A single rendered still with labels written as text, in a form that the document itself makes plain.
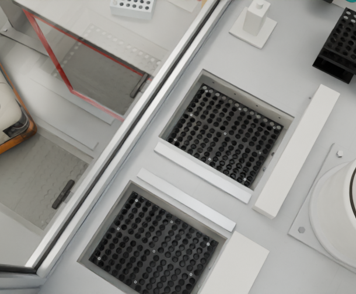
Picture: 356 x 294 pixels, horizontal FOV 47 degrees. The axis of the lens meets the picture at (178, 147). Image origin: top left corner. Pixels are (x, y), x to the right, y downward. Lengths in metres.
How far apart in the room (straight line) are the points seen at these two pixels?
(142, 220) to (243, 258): 0.23
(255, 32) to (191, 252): 0.53
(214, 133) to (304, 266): 0.35
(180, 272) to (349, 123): 0.50
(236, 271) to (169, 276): 0.15
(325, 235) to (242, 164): 0.24
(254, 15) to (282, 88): 0.18
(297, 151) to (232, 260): 0.26
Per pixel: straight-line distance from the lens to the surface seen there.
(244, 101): 1.06
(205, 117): 0.99
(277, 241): 0.90
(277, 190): 0.88
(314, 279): 0.91
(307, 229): 0.90
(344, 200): 0.76
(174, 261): 0.95
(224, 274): 0.86
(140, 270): 0.92
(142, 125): 0.89
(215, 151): 0.96
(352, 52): 0.99
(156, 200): 1.00
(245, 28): 1.04
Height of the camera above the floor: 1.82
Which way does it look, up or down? 72 degrees down
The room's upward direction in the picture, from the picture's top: 1 degrees counter-clockwise
